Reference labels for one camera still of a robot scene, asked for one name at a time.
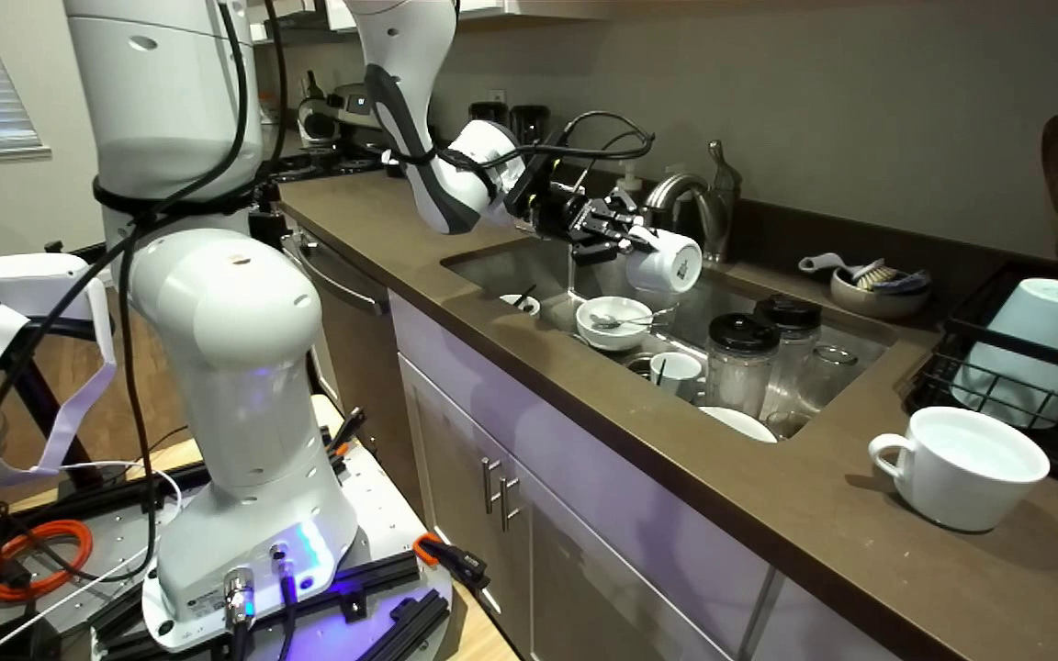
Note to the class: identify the white box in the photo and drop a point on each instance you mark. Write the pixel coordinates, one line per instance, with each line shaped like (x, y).
(26, 284)

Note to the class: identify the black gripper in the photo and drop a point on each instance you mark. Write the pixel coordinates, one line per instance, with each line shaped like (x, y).
(570, 211)

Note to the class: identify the clear glass jar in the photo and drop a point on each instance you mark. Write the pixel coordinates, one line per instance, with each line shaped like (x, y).
(828, 369)

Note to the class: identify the grey sponge bowl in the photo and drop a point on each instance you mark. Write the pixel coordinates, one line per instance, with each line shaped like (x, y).
(879, 295)

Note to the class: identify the clear jar black lid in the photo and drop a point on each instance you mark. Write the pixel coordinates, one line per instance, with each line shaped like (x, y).
(791, 337)
(741, 369)

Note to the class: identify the pale teal cup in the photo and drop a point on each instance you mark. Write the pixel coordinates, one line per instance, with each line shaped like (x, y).
(1039, 331)

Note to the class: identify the brushed steel faucet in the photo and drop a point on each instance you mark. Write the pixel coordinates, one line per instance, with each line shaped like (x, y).
(713, 196)

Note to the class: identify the stainless steel sink basin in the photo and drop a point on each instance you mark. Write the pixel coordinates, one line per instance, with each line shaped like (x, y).
(517, 261)

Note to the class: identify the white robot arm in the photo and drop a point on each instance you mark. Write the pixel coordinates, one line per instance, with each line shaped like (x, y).
(238, 369)

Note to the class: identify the small white cup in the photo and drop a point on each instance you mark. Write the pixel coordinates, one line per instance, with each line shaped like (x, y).
(679, 372)

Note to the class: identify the pale counter cabinet front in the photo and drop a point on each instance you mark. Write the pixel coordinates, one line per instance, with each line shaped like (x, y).
(579, 527)

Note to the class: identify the black aluminium rails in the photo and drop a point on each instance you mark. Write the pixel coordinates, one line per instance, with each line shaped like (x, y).
(311, 584)

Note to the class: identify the orange black clamp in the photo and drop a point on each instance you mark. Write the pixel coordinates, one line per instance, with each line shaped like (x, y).
(348, 436)
(448, 565)

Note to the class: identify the white ceramic mug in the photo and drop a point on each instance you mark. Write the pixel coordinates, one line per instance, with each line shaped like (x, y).
(964, 473)
(666, 261)

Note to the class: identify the white plate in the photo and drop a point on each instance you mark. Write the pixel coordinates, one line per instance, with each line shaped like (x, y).
(519, 301)

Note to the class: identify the stainless dishwasher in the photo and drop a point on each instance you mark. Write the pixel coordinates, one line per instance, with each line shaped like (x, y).
(352, 355)

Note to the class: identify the grey black countertop appliance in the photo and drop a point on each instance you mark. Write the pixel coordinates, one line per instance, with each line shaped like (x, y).
(333, 115)

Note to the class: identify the robot mounting table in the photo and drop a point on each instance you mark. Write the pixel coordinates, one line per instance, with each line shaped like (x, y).
(387, 510)

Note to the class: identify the white dish brush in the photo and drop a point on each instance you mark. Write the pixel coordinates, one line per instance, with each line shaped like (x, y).
(823, 261)

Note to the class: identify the white shallow bowl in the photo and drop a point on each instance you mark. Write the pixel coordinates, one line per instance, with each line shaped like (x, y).
(737, 423)

